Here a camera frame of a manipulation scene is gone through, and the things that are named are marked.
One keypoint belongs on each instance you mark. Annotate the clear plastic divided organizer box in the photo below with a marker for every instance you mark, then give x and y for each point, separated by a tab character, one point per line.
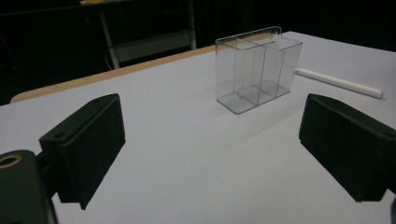
249	71

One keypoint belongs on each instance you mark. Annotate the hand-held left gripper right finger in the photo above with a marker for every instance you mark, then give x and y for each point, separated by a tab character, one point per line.
348	143

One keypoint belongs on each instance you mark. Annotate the yellow object on stand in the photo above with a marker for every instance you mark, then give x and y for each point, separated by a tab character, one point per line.
91	2

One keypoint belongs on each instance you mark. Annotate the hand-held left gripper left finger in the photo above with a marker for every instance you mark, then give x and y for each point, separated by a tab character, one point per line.
87	143

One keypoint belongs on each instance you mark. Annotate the metal stand frame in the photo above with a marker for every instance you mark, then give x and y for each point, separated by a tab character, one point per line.
149	43

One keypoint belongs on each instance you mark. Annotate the white pen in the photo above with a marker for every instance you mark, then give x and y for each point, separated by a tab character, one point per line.
339	82

